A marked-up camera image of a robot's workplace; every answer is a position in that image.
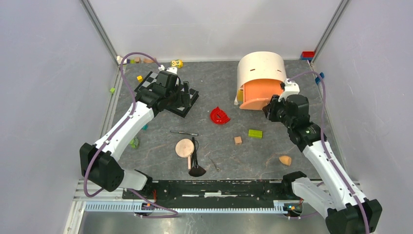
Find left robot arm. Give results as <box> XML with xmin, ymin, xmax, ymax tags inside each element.
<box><xmin>79</xmin><ymin>67</ymin><xmax>197</xmax><ymax>199</ymax></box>

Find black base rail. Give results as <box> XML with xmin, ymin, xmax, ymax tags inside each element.
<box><xmin>139</xmin><ymin>179</ymin><xmax>299</xmax><ymax>209</ymax></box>

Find wooden arch block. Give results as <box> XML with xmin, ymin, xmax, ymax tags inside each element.
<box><xmin>143</xmin><ymin>58</ymin><xmax>157</xmax><ymax>63</ymax></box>

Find yellow toy block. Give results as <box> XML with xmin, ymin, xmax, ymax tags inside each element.
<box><xmin>170</xmin><ymin>59</ymin><xmax>183</xmax><ymax>69</ymax></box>

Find red blue blocks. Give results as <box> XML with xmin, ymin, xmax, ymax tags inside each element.
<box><xmin>300</xmin><ymin>51</ymin><xmax>315</xmax><ymax>60</ymax></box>

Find black white chessboard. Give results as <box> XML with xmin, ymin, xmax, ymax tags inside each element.
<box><xmin>134</xmin><ymin>71</ymin><xmax>199</xmax><ymax>117</ymax></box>

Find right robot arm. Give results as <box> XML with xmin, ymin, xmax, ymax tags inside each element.
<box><xmin>263</xmin><ymin>81</ymin><xmax>382</xmax><ymax>234</ymax></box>

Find round drawer organizer box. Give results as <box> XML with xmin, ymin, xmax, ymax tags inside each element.
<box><xmin>234</xmin><ymin>51</ymin><xmax>287</xmax><ymax>111</ymax></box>

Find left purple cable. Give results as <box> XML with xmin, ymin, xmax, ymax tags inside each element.
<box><xmin>83</xmin><ymin>52</ymin><xmax>179</xmax><ymax>219</ymax></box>

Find green lego brick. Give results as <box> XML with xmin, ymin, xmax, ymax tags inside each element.
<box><xmin>248</xmin><ymin>129</ymin><xmax>263</xmax><ymax>139</ymax></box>

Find green toy car block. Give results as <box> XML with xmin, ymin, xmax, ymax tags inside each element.
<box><xmin>130</xmin><ymin>136</ymin><xmax>140</xmax><ymax>149</ymax></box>

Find orange makeup sponge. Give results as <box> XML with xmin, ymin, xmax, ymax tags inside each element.
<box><xmin>279</xmin><ymin>155</ymin><xmax>292</xmax><ymax>166</ymax></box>

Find blue block by wall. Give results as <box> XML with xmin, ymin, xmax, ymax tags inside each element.
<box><xmin>315</xmin><ymin>72</ymin><xmax>324</xmax><ymax>85</ymax></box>

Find round pink powder compact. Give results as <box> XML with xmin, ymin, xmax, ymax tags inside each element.
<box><xmin>175</xmin><ymin>139</ymin><xmax>195</xmax><ymax>158</ymax></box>

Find black makeup brush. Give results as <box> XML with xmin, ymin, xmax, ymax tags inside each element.
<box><xmin>188</xmin><ymin>137</ymin><xmax>206</xmax><ymax>177</ymax></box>

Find white corner bracket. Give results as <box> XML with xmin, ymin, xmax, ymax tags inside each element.
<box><xmin>116</xmin><ymin>56</ymin><xmax>128</xmax><ymax>65</ymax></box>

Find red plastic arch toy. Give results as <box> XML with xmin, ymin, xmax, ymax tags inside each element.
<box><xmin>210</xmin><ymin>107</ymin><xmax>230</xmax><ymax>125</ymax></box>

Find small wooden cube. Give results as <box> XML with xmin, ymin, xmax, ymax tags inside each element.
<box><xmin>234</xmin><ymin>136</ymin><xmax>243</xmax><ymax>145</ymax></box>

